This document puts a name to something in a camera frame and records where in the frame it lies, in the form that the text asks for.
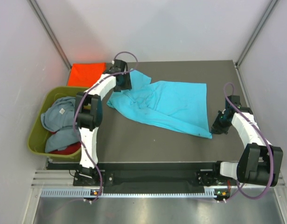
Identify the cyan t shirt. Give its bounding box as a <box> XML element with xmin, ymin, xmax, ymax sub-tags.
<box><xmin>107</xmin><ymin>70</ymin><xmax>212</xmax><ymax>139</ymax></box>

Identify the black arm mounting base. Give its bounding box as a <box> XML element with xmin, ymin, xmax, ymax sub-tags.
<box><xmin>46</xmin><ymin>161</ymin><xmax>270</xmax><ymax>189</ymax></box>

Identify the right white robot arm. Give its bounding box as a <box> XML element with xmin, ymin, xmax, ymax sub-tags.
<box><xmin>211</xmin><ymin>95</ymin><xmax>270</xmax><ymax>186</ymax></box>

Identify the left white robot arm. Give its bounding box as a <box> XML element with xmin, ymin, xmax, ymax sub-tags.
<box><xmin>73</xmin><ymin>59</ymin><xmax>132</xmax><ymax>186</ymax></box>

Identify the folded orange t shirt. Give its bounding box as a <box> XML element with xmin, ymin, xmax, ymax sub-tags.
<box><xmin>67</xmin><ymin>63</ymin><xmax>106</xmax><ymax>88</ymax></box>

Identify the grey blue t shirt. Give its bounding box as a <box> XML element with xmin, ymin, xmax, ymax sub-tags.
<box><xmin>41</xmin><ymin>97</ymin><xmax>76</xmax><ymax>132</ymax></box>
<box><xmin>45</xmin><ymin>128</ymin><xmax>79</xmax><ymax>153</ymax></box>

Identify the red t shirt in bin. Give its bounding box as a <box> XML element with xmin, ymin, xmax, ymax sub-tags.
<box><xmin>50</xmin><ymin>142</ymin><xmax>81</xmax><ymax>155</ymax></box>

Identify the olive green plastic bin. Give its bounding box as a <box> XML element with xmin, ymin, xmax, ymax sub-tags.
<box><xmin>28</xmin><ymin>86</ymin><xmax>87</xmax><ymax>162</ymax></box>

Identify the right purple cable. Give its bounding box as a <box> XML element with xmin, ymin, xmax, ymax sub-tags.
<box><xmin>224</xmin><ymin>82</ymin><xmax>276</xmax><ymax>201</ymax></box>

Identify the purple cable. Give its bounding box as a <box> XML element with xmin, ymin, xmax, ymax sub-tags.
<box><xmin>224</xmin><ymin>82</ymin><xmax>276</xmax><ymax>201</ymax></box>
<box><xmin>72</xmin><ymin>51</ymin><xmax>139</xmax><ymax>203</ymax></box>

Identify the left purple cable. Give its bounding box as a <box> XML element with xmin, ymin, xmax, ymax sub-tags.
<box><xmin>72</xmin><ymin>51</ymin><xmax>139</xmax><ymax>203</ymax></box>

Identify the aluminium frame rail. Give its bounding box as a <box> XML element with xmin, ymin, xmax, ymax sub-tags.
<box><xmin>234</xmin><ymin>62</ymin><xmax>267</xmax><ymax>161</ymax></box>

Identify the slotted white cable duct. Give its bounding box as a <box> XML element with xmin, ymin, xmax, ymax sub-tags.
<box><xmin>41</xmin><ymin>188</ymin><xmax>230</xmax><ymax>198</ymax></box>

